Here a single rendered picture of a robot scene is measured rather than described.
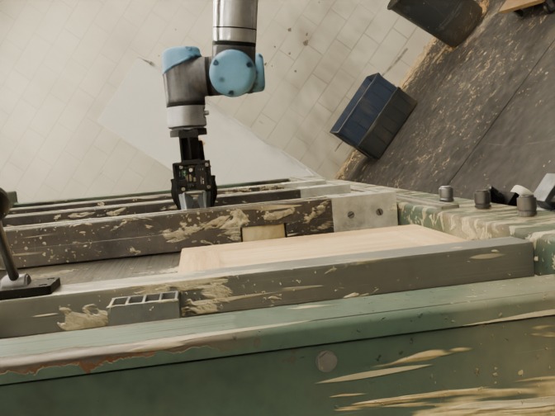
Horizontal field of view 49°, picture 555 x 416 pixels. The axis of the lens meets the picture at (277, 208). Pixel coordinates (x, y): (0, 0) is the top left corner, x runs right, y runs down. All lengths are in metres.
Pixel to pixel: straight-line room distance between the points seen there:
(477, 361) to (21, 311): 0.45
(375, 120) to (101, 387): 4.90
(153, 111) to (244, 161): 0.79
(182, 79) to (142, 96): 3.66
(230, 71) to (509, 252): 0.53
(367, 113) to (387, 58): 1.21
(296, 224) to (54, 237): 0.43
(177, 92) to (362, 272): 0.62
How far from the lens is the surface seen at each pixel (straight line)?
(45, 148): 6.51
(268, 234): 1.14
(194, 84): 1.18
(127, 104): 4.86
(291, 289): 0.67
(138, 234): 1.13
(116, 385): 0.43
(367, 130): 5.23
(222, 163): 4.81
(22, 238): 1.17
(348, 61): 6.26
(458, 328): 0.46
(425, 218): 1.06
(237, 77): 1.03
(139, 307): 0.63
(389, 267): 0.69
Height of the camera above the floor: 1.27
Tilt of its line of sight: 9 degrees down
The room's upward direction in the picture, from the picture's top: 56 degrees counter-clockwise
